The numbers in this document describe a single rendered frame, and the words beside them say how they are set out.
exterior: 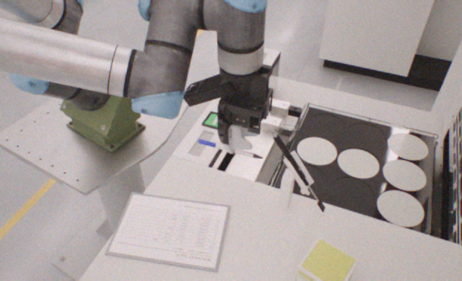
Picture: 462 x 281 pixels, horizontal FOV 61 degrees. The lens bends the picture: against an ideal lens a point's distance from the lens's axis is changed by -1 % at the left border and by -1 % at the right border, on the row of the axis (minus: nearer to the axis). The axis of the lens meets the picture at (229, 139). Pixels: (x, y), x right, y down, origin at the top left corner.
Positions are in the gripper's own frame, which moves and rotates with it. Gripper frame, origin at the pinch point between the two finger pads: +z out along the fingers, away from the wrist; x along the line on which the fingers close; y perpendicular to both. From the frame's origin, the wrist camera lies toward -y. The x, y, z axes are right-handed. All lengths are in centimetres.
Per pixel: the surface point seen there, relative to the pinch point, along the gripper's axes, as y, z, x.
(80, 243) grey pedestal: -80, 105, 11
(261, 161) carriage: 3.1, 17.9, 13.8
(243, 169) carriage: -0.1, 17.8, 9.4
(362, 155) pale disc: 26.8, 16.2, 23.4
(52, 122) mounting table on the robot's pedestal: -64, 24, 11
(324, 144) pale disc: 17.0, 16.3, 23.9
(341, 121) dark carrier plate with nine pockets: 19.4, 16.8, 35.0
